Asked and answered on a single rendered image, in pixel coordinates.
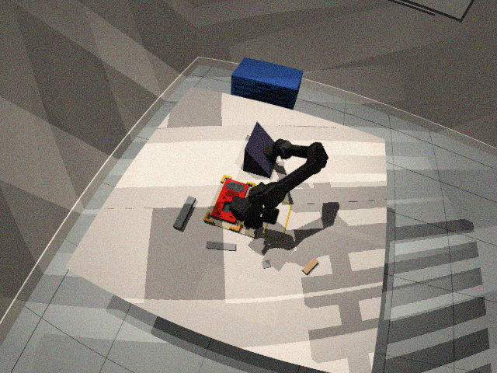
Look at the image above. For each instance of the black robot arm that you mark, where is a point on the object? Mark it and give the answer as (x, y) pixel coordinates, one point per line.
(270, 195)

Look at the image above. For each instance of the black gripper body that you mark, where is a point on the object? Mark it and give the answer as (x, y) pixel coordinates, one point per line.
(270, 216)

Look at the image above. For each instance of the grey rectangular bar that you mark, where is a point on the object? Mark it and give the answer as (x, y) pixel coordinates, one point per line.
(186, 209)

